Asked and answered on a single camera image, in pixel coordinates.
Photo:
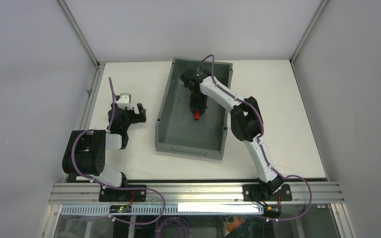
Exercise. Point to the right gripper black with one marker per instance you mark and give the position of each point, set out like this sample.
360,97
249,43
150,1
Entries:
197,107

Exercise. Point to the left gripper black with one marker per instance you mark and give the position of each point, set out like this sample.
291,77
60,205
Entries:
135,114

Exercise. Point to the right aluminium frame post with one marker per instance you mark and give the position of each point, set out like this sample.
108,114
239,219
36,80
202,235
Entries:
312,23

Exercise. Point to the left aluminium frame post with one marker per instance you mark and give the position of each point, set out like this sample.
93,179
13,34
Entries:
77,31

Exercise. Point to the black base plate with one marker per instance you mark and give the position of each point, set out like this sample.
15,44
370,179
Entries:
252,192
123,193

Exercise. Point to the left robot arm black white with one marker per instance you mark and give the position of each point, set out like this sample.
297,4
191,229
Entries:
85,154

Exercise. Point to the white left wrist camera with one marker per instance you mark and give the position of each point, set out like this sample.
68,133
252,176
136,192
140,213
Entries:
123,101

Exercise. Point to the red handled screwdriver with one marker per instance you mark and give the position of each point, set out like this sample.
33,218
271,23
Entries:
197,115

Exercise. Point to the orange object below table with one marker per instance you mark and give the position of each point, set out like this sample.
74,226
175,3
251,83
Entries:
232,222

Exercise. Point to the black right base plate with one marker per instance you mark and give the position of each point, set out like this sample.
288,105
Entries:
252,192

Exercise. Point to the white slotted cable duct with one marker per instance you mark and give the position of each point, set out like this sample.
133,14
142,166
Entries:
173,209

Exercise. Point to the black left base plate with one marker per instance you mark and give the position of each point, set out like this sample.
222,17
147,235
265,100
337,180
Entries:
123,193

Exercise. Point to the grey plastic storage bin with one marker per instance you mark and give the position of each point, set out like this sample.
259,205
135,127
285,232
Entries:
176,130

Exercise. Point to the aluminium frame post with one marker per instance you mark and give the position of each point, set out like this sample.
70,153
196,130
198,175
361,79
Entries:
312,23
77,31

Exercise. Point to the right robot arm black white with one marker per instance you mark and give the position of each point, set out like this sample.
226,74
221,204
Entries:
246,124

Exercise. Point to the aluminium mounting rail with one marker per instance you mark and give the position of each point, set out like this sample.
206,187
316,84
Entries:
292,192

